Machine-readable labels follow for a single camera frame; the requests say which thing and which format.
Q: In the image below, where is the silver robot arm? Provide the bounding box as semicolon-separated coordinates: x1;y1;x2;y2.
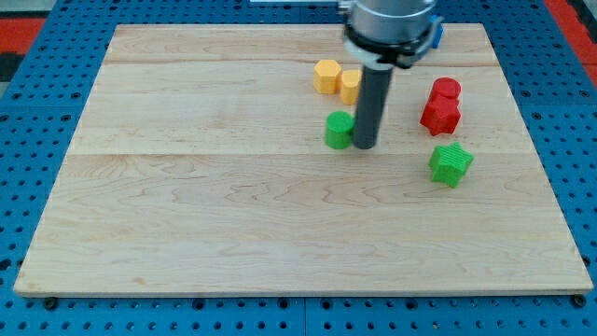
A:
338;0;444;71

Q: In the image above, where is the green star block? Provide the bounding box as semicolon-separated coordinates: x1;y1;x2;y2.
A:
428;142;475;188

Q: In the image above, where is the red star block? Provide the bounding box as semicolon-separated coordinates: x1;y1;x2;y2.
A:
420;96;461;136

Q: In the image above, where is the green cylinder block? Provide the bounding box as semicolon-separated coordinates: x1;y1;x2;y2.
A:
325;111;354;149

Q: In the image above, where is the wooden board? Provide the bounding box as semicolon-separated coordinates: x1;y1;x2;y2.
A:
14;23;593;298

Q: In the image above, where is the yellow hexagon block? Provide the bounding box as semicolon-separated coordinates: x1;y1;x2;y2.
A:
313;60;342;94

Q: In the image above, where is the yellow cylinder block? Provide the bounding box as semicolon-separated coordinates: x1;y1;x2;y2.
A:
340;69;361;105

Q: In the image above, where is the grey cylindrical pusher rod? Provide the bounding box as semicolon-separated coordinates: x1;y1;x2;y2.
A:
352;66;393;149

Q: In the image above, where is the red cylinder block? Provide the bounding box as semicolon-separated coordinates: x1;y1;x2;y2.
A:
429;77;462;101

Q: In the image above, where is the blue block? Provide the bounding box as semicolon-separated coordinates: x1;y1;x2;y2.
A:
431;15;444;49

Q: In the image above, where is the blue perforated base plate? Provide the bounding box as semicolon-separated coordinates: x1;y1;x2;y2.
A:
1;0;596;335

